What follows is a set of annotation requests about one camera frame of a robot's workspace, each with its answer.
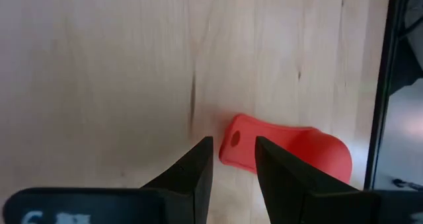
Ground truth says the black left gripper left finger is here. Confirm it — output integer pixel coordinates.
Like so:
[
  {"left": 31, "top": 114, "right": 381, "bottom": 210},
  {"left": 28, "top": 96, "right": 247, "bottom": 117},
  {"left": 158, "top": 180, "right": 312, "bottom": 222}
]
[{"left": 141, "top": 136, "right": 214, "bottom": 224}]

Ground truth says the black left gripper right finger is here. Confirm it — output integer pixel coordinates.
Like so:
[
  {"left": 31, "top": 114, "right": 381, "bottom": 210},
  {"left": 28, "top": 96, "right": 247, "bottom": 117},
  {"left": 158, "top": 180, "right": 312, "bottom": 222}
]
[{"left": 254, "top": 135, "right": 361, "bottom": 224}]

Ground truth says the black aluminium table frame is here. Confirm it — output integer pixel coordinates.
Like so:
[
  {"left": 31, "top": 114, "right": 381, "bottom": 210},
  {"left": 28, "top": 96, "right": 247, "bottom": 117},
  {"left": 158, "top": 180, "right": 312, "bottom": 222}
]
[{"left": 363, "top": 0, "right": 404, "bottom": 191}]

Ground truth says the red measuring cup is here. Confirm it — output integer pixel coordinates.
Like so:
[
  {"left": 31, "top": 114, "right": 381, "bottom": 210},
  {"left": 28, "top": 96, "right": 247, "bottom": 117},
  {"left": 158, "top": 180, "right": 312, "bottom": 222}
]
[{"left": 219, "top": 114, "right": 353, "bottom": 185}]

